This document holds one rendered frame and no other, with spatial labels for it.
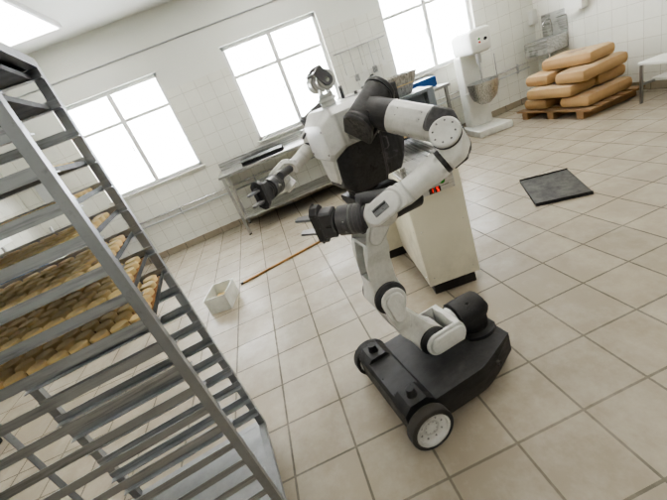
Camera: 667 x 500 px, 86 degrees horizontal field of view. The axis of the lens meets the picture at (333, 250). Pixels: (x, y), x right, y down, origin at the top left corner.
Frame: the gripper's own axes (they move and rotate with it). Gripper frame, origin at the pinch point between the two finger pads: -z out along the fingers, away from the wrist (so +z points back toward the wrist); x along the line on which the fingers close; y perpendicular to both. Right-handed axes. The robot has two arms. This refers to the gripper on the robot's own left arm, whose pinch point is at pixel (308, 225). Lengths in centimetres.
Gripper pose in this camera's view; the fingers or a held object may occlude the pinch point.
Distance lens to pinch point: 109.1
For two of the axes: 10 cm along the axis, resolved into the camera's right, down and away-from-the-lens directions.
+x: -3.4, -7.8, -5.2
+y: -2.7, 6.1, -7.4
